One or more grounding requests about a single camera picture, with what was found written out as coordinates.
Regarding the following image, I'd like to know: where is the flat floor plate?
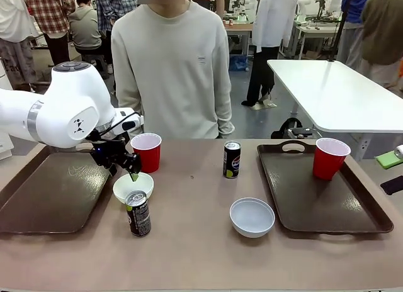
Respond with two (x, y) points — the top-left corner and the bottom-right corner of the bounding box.
(251, 100), (278, 111)

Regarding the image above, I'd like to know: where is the white box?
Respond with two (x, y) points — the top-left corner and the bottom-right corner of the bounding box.
(0, 131), (14, 161)

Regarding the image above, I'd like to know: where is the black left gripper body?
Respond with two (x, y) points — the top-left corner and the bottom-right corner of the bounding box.
(85, 130), (135, 172)

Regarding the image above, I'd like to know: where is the white bowl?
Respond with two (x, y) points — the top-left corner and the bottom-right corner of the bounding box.
(229, 197), (276, 239)
(113, 172), (155, 206)

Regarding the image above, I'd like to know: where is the person in blue jacket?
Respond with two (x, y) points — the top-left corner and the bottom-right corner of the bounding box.
(336, 0), (378, 69)

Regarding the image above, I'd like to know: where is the grey workbench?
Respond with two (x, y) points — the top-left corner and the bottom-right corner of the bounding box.
(294, 21), (343, 60)

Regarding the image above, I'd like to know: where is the seated person in grey hoodie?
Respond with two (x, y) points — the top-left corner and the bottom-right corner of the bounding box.
(67, 0), (103, 52)

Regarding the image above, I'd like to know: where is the person's right forearm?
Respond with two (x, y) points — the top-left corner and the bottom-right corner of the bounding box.
(115, 81), (144, 138)

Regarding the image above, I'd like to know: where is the person's left forearm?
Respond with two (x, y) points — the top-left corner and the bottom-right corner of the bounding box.
(213, 84), (236, 138)

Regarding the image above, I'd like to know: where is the person in white coat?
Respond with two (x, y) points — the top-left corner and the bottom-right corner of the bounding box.
(241, 0), (299, 110)

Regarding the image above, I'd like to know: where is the black Pepsi can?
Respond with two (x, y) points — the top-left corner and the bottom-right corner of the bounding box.
(125, 190), (152, 237)
(223, 140), (242, 179)

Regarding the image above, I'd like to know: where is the person in cream sweatshirt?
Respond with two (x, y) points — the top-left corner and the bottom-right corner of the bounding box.
(111, 0), (236, 140)

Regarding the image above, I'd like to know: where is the blue bag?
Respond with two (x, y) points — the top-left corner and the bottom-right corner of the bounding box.
(229, 55), (250, 72)

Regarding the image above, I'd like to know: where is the white table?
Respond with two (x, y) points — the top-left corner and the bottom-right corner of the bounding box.
(266, 59), (403, 134)

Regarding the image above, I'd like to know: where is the red plastic cup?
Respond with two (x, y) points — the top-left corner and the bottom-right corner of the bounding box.
(312, 137), (351, 181)
(130, 132), (162, 174)

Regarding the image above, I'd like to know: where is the black pole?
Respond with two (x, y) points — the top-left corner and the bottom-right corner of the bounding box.
(328, 8), (347, 63)

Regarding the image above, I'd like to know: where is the grey stool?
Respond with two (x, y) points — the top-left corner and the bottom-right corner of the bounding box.
(80, 51), (110, 74)

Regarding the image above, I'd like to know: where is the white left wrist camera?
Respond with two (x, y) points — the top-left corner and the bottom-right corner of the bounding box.
(113, 107), (145, 133)

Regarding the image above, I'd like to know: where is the person in blue plaid shirt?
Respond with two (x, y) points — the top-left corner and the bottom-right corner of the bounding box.
(95, 0), (139, 74)

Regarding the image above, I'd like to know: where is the person in red plaid shirt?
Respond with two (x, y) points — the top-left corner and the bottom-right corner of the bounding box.
(23, 0), (76, 66)

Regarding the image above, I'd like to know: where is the white round appliance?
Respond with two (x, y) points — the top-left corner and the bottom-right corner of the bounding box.
(0, 57), (11, 91)

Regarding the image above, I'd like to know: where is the brown plastic tray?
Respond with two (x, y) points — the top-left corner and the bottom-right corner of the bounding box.
(256, 140), (395, 235)
(0, 143), (116, 235)

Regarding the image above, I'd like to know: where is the wooden table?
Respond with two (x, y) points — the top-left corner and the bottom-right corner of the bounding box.
(224, 23), (254, 59)

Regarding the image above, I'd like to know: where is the person in olive shirt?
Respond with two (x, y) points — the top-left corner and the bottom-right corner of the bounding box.
(360, 0), (403, 88)

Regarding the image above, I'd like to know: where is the black bag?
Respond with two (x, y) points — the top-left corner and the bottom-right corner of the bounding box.
(270, 117), (322, 140)

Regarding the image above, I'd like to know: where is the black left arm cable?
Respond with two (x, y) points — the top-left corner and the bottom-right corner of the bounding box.
(94, 111), (141, 138)

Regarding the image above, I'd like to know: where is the person in white top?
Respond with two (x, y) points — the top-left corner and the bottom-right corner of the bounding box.
(0, 0), (38, 92)

